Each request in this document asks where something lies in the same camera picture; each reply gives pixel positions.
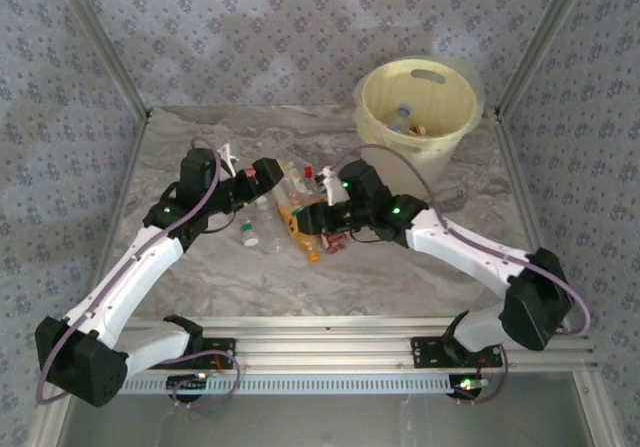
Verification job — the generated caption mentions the slotted grey cable duct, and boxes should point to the slotted grey cable duct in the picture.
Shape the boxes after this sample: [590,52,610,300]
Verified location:
[117,374,481,397]

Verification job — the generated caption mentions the aluminium frame post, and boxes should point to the aluminium frame post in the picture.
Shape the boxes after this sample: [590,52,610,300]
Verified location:
[27,401,76,447]
[493,0,599,118]
[572,369,619,447]
[52,0,152,121]

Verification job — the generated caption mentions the orange juice bottle yellow cap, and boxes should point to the orange juice bottle yellow cap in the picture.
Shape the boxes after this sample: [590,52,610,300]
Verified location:
[277,201,322,264]

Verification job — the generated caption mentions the clear bottle green label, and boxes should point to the clear bottle green label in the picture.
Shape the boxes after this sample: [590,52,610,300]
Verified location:
[238,218,262,248]

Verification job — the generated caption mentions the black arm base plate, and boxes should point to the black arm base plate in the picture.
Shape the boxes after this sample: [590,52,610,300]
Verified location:
[409,335,504,368]
[189,335,237,368]

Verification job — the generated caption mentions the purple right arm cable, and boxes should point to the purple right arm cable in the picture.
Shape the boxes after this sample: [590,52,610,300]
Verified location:
[332,144,592,337]

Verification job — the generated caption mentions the cream ribbed plastic bin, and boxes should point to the cream ribbed plastic bin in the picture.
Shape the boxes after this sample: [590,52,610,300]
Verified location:
[352,55,487,198]

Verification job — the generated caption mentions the aluminium front rail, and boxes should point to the aluminium front rail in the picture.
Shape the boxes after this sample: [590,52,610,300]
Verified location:
[57,315,599,374]

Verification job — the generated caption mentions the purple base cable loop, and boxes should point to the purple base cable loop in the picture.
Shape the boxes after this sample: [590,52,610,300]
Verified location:
[452,346,510,406]
[169,351,244,411]

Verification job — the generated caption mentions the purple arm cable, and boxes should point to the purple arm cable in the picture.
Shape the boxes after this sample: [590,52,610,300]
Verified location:
[35,136,221,408]
[332,144,592,337]

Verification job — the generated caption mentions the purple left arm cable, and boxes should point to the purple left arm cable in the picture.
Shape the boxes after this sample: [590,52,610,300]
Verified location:
[35,136,221,408]

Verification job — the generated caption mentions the clear plastic bottle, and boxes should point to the clear plastic bottle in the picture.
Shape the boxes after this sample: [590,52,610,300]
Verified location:
[255,197,287,256]

